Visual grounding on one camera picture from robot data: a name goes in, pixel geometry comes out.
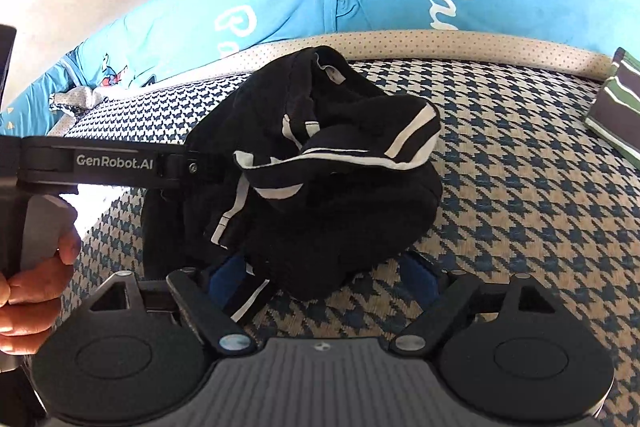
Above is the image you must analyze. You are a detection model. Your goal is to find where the person's left hand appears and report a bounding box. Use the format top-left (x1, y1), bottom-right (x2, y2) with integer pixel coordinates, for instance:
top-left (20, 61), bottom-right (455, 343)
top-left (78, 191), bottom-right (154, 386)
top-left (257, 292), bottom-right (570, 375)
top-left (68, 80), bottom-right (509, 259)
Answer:
top-left (0, 227), bottom-right (81, 355)

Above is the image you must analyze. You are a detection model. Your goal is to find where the black garment with white stripes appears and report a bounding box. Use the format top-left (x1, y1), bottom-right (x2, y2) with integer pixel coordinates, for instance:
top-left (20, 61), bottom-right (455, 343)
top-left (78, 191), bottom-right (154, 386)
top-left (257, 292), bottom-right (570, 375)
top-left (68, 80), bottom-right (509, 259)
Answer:
top-left (142, 46), bottom-right (443, 323)

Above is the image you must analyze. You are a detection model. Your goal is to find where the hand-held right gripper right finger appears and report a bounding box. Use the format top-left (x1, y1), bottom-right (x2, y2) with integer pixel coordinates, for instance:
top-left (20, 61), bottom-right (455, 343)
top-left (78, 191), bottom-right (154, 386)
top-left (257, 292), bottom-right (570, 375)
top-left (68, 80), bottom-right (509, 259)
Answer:
top-left (390, 252), bottom-right (558, 355)

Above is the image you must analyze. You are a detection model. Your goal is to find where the houndstooth bed cover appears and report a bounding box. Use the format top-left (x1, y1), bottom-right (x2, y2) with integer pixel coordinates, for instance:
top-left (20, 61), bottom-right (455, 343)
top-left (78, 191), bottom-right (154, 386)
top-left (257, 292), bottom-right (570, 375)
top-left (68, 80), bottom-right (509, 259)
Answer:
top-left (50, 29), bottom-right (640, 427)

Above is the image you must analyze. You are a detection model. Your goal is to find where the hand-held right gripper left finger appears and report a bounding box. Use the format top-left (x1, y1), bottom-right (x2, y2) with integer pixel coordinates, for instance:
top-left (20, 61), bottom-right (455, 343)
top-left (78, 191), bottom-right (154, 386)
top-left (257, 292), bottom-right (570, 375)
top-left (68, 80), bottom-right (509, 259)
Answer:
top-left (89, 254), bottom-right (271, 355)

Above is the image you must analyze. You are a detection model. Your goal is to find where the green grey striped folded cloth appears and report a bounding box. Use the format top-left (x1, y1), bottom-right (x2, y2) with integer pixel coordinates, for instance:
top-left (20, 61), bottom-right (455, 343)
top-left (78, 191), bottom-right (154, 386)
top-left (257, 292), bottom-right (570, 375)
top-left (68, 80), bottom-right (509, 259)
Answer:
top-left (584, 47), bottom-right (640, 158)

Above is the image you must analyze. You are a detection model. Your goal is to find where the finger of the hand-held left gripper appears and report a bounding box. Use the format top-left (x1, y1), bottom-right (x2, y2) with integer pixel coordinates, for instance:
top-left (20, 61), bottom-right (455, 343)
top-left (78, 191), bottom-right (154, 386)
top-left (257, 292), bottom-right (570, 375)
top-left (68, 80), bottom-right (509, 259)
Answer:
top-left (184, 149), bottom-right (201, 182)

